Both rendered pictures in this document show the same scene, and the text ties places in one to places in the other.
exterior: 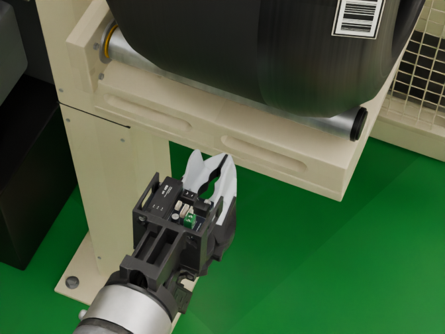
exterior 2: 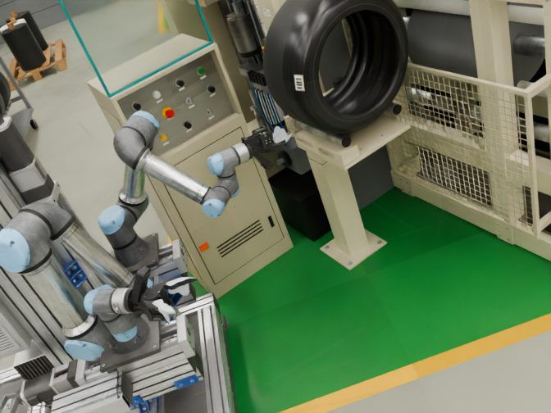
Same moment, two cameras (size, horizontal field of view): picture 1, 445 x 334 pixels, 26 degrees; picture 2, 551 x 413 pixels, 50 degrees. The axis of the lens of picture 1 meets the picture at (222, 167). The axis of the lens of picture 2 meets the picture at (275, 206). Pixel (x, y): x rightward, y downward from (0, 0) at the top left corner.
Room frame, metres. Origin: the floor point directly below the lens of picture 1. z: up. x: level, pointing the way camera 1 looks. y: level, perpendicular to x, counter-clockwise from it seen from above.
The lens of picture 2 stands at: (-1.00, -1.38, 2.10)
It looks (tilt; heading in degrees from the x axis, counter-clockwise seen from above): 34 degrees down; 46
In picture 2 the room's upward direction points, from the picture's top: 21 degrees counter-clockwise
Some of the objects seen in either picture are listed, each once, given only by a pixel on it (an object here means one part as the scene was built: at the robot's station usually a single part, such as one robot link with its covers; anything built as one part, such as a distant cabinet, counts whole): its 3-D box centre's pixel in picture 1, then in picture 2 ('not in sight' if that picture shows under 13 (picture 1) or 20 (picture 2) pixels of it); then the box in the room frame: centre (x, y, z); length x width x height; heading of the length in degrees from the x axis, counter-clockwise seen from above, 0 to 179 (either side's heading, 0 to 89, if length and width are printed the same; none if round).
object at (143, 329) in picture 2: not in sight; (124, 327); (-0.34, 0.24, 0.77); 0.15 x 0.15 x 0.10
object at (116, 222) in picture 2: not in sight; (116, 224); (0.02, 0.59, 0.88); 0.13 x 0.12 x 0.14; 16
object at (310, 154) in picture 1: (227, 111); (325, 143); (0.76, -0.01, 0.84); 0.36 x 0.09 x 0.06; 67
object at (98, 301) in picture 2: not in sight; (105, 301); (-0.42, 0.06, 1.04); 0.11 x 0.08 x 0.09; 109
